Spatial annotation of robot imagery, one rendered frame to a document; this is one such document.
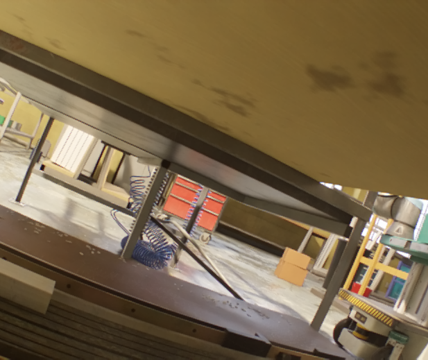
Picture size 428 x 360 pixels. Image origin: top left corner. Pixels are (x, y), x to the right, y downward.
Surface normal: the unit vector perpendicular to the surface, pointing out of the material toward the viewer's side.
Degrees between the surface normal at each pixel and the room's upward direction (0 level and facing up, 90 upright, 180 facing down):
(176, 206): 90
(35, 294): 90
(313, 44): 180
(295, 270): 90
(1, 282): 90
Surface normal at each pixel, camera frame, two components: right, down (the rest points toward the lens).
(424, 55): -0.40, 0.92
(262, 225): 0.29, 0.08
